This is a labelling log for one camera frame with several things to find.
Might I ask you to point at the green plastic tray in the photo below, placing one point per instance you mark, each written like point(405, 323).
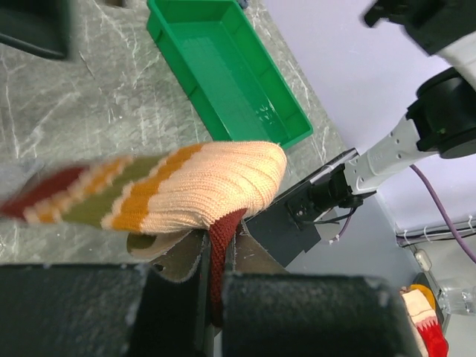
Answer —
point(226, 72)

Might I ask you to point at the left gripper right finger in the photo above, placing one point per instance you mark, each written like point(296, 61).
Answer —
point(266, 313)

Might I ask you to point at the striped brown orange sock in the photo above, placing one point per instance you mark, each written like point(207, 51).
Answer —
point(159, 199)

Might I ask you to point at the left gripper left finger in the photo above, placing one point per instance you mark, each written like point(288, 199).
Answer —
point(144, 309)

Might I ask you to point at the red snowflake christmas sock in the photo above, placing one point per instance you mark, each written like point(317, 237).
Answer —
point(421, 308)

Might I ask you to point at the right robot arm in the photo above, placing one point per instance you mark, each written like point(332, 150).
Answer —
point(440, 122)

